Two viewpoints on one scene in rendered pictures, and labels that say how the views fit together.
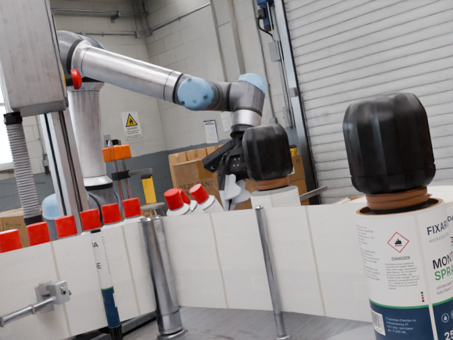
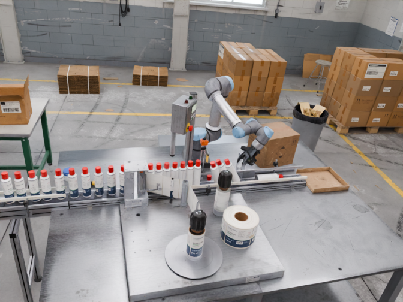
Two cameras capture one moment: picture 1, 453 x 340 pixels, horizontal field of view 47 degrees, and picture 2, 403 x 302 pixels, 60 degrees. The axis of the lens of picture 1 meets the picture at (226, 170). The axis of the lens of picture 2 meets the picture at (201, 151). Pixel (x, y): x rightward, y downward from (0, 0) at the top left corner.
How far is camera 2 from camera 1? 1.54 m
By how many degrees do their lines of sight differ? 41
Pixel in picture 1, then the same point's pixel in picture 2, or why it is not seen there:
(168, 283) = (184, 197)
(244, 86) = (262, 132)
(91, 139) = (215, 115)
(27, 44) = (179, 118)
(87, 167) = (211, 123)
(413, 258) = (189, 239)
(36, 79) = (179, 127)
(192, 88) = (236, 132)
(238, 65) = not seen: outside the picture
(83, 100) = not seen: hidden behind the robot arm
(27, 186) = (172, 147)
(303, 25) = not seen: outside the picture
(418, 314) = (188, 247)
